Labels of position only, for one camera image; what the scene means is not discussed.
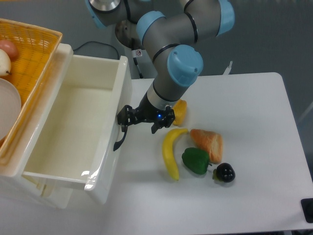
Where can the white table leg bracket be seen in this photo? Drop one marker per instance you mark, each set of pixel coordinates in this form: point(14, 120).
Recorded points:
point(228, 69)

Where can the black table corner device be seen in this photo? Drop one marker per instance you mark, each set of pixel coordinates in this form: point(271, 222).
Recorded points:
point(307, 207)

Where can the yellow banana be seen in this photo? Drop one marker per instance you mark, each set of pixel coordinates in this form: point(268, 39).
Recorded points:
point(168, 152)

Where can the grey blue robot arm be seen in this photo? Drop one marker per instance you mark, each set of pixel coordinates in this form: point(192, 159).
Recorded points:
point(169, 44)

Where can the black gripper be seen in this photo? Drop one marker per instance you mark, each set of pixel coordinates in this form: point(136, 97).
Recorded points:
point(146, 112)

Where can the yellow bell pepper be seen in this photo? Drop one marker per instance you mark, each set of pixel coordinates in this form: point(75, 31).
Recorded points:
point(180, 110)

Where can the white plate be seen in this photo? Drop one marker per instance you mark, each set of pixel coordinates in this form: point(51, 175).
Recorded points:
point(10, 107)

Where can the yellow woven basket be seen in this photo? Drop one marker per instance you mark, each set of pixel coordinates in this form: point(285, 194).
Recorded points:
point(37, 46)

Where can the white pear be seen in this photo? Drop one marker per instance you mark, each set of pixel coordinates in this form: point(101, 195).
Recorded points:
point(5, 63)

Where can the dark purple eggplant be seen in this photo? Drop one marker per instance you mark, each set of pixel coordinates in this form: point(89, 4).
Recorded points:
point(224, 173)

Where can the croissant bread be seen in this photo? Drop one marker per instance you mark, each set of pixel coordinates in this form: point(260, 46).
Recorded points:
point(209, 141)

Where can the white drawer cabinet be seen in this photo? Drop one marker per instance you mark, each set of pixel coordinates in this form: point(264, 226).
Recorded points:
point(17, 182)

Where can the red apple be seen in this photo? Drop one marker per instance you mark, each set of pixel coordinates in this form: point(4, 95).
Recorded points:
point(10, 48)

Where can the green bell pepper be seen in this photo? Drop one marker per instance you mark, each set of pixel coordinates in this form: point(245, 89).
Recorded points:
point(196, 160)

